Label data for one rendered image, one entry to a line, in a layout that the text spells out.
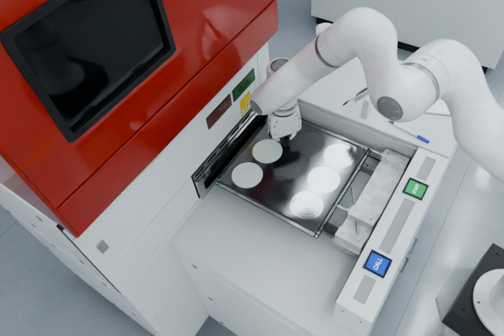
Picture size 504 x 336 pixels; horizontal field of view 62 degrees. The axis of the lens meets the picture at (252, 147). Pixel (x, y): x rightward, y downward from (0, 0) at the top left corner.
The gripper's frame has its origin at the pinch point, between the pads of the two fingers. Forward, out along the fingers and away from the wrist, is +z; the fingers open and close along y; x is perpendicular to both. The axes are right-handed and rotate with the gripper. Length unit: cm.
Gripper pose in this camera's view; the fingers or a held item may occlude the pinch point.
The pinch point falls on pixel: (284, 139)
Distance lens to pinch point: 139.5
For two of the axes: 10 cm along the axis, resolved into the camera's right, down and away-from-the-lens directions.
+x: -3.5, -7.1, 6.1
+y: 9.3, -3.2, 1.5
